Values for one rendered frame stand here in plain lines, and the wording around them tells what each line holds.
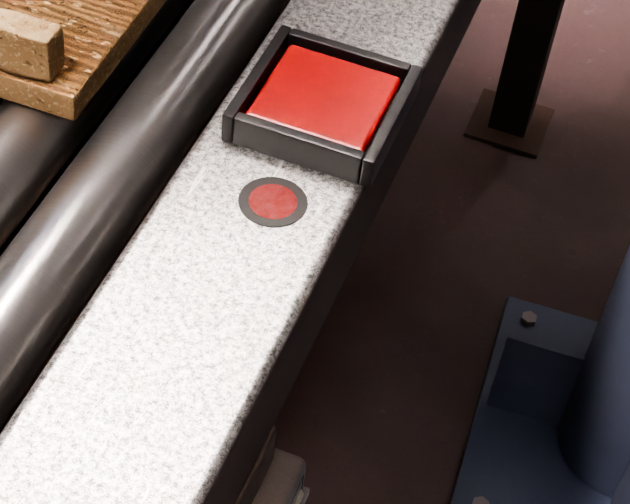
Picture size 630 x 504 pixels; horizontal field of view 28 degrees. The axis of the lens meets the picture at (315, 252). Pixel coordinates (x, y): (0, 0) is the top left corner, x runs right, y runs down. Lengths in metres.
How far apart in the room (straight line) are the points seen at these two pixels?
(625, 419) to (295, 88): 0.95
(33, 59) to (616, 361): 0.97
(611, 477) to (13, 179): 1.11
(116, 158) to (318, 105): 0.10
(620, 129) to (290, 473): 1.56
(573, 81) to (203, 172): 1.60
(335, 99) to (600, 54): 1.64
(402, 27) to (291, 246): 0.17
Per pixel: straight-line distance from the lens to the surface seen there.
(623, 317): 1.41
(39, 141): 0.61
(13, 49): 0.60
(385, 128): 0.59
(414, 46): 0.67
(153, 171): 0.60
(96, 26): 0.63
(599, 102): 2.13
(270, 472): 0.59
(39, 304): 0.54
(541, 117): 2.06
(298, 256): 0.55
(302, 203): 0.57
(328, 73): 0.62
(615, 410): 1.49
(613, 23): 2.30
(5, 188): 0.59
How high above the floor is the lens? 1.33
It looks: 48 degrees down
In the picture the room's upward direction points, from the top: 7 degrees clockwise
